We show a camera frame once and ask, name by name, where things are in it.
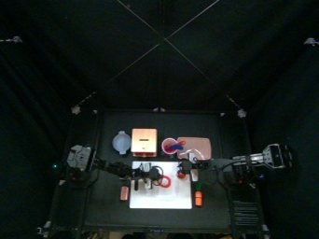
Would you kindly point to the white printed label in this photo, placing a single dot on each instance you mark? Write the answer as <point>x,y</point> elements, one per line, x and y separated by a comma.
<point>245,214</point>

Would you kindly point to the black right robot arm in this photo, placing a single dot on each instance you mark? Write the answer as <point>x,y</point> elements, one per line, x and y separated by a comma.
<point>266,157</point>

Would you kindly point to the pink cutting board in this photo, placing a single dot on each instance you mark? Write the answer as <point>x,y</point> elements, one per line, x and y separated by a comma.
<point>198,146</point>

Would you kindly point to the red toy utensil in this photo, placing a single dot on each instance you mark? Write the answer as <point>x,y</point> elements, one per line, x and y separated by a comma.
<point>179,143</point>

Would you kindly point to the orange toy carrot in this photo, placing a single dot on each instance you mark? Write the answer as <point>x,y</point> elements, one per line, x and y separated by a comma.
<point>198,196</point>

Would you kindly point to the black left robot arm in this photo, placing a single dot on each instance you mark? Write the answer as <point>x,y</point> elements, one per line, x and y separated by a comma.
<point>79,157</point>

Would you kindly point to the silver frame corner clamp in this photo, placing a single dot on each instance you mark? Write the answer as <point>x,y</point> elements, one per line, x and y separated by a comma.
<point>242,113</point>
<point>310,41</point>
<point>75,109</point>
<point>15,39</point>

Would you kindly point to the small red ball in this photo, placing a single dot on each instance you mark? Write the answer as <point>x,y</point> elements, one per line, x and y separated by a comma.
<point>181,175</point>

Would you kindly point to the blue toy utensil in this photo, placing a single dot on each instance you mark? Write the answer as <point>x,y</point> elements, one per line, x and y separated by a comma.
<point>177,147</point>

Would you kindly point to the white work mat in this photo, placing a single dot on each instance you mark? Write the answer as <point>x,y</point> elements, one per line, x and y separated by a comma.
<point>166,196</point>

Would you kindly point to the pink dough block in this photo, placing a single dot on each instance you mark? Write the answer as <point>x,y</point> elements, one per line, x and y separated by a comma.
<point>125,193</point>

